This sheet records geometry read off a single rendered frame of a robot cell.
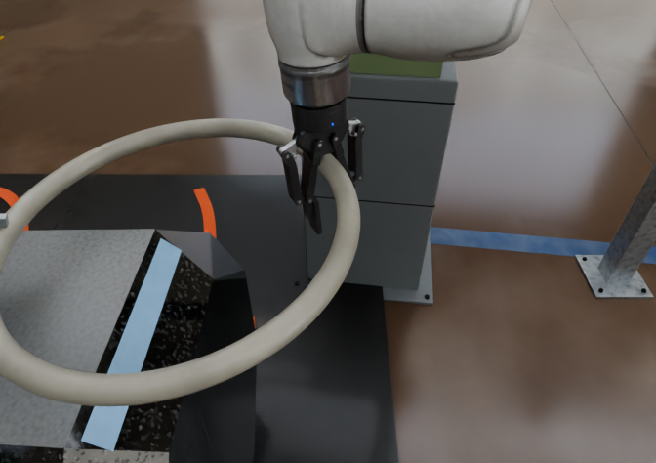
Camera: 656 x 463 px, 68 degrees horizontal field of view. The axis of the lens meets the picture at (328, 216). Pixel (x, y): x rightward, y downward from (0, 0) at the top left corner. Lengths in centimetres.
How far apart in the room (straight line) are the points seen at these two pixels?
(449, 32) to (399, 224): 105
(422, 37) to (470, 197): 169
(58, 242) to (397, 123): 85
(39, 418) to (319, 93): 49
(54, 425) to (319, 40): 51
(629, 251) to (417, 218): 75
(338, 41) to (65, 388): 45
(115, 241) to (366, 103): 74
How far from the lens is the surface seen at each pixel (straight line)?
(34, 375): 57
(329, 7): 55
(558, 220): 220
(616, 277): 200
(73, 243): 83
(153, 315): 73
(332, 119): 64
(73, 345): 70
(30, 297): 78
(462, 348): 165
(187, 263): 80
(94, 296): 74
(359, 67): 125
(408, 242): 158
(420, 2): 53
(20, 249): 86
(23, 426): 66
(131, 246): 79
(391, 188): 143
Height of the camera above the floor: 134
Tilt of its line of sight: 42 degrees down
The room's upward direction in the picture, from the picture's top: straight up
